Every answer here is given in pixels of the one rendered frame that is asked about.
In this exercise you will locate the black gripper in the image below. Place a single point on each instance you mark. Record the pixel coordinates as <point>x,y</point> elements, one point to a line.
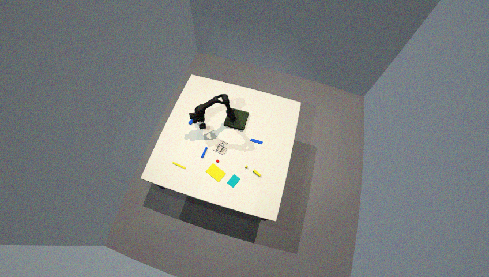
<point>202,125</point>

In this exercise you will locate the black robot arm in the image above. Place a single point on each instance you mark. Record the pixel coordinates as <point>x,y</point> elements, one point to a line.
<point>200,109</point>

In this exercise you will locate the teal rectangular plate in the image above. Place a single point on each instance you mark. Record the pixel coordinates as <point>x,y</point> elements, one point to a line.
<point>233,180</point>

